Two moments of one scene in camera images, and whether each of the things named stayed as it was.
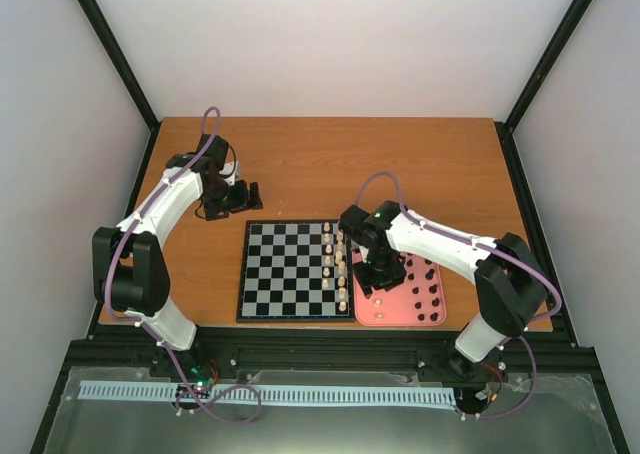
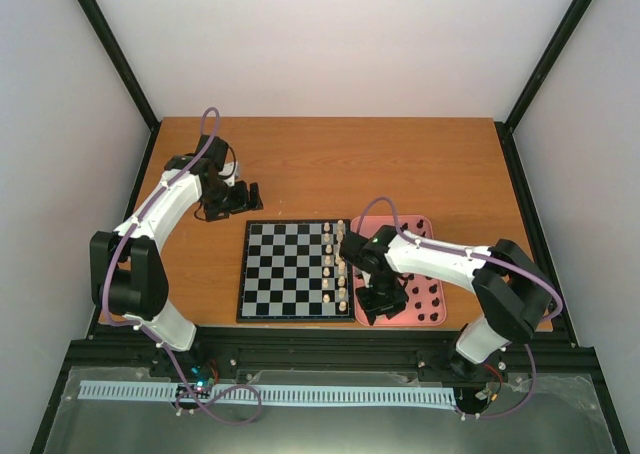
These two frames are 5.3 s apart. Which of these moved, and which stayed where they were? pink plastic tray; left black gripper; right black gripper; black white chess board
Moved: right black gripper
Stayed: black white chess board; pink plastic tray; left black gripper
